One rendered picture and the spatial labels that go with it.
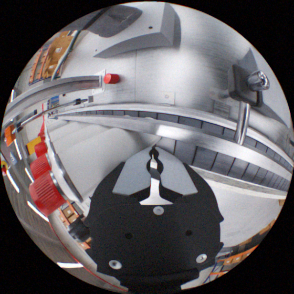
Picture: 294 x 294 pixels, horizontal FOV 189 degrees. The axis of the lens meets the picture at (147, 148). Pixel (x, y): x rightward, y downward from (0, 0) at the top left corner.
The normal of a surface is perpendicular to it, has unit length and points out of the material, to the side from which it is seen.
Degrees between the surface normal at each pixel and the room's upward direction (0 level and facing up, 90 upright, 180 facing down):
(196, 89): 0
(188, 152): 0
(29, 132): 90
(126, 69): 0
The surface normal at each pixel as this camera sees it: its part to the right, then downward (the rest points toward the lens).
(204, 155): -0.51, 0.40
